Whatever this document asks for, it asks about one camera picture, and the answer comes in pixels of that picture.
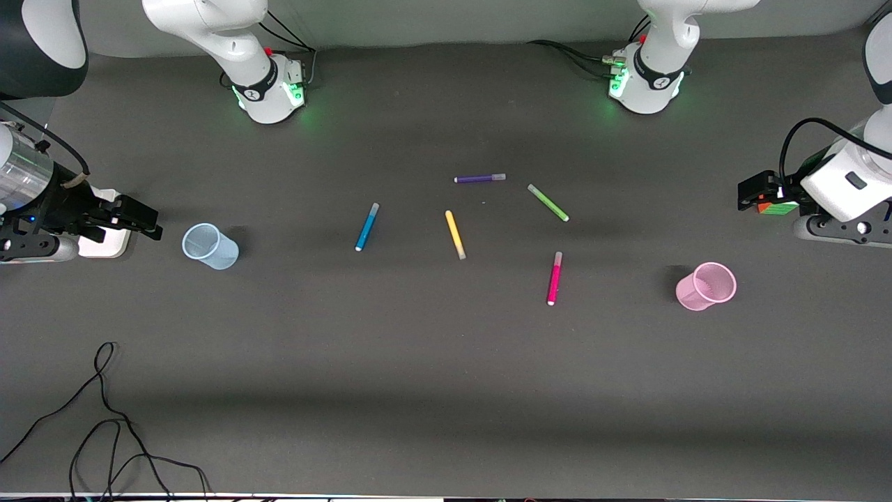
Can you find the pink marker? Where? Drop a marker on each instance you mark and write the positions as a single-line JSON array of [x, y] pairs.
[[555, 279]]

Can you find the green marker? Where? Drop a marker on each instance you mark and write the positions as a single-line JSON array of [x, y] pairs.
[[548, 203]]

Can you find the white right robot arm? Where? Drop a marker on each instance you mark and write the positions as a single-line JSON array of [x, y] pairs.
[[237, 42]]

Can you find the blue marker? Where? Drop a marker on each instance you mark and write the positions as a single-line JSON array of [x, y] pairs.
[[367, 226]]

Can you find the yellow marker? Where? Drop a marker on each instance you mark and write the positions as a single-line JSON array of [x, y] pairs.
[[455, 235]]

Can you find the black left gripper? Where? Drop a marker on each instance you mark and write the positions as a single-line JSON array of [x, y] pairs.
[[769, 187]]

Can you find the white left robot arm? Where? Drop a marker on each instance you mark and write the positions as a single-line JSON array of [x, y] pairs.
[[662, 42]]

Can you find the purple marker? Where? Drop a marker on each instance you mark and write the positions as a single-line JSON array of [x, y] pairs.
[[479, 178]]

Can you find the white plastic box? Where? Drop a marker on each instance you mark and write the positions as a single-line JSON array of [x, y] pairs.
[[104, 246]]

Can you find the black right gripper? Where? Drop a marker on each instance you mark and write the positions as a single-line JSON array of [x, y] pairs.
[[64, 208]]

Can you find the translucent pink cup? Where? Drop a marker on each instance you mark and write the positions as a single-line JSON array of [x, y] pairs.
[[705, 286]]

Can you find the translucent blue cup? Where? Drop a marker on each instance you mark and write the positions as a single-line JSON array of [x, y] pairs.
[[209, 245]]

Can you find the colourful puzzle cube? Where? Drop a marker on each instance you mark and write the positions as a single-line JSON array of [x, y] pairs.
[[780, 208]]

